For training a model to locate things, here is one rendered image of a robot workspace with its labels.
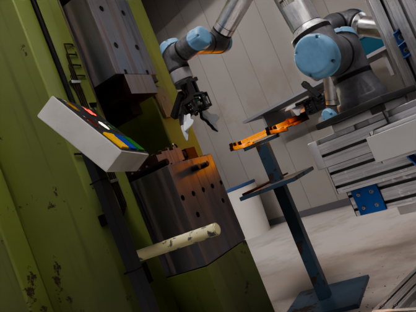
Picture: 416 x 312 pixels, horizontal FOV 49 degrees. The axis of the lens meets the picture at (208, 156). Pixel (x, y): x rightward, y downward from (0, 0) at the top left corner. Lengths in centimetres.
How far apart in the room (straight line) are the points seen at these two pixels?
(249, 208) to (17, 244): 392
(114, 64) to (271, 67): 375
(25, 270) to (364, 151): 146
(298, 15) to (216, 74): 496
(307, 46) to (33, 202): 133
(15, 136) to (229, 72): 430
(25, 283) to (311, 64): 147
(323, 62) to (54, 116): 80
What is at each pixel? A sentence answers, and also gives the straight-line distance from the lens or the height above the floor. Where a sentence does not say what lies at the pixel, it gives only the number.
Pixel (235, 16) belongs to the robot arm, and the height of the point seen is 126.
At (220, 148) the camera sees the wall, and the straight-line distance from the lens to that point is 645.
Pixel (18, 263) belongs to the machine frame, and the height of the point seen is 77.
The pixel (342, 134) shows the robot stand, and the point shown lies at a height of 76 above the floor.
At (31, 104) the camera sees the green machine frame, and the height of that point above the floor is 134.
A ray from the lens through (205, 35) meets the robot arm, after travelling 156.
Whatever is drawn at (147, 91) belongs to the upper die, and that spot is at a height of 128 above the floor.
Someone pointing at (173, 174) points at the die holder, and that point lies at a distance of 195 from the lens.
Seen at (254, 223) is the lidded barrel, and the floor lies 16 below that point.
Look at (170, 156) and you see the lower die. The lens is 208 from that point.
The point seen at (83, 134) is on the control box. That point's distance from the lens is 144.
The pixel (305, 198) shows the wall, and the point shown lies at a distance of 574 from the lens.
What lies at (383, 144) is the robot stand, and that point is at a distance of 124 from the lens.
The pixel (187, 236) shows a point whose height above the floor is 63.
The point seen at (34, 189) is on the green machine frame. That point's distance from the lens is 207.
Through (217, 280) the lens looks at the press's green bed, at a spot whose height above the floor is 39.
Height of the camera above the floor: 76
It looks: 4 degrees up
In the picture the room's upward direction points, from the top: 22 degrees counter-clockwise
